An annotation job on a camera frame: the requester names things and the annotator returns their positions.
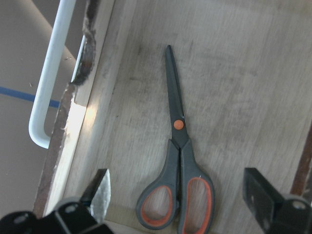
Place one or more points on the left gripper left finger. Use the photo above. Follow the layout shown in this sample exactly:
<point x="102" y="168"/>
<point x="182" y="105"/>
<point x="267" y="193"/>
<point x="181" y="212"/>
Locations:
<point x="97" y="195"/>

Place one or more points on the wooden drawer with white handle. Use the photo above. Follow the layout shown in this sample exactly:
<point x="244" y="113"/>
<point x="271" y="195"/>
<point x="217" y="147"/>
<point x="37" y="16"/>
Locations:
<point x="245" y="71"/>

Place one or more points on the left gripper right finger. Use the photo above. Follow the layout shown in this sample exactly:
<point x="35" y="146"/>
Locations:
<point x="262" y="199"/>

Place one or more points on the grey orange scissors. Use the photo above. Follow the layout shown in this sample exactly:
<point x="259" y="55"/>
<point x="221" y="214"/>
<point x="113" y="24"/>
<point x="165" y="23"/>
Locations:
<point x="180" y="169"/>

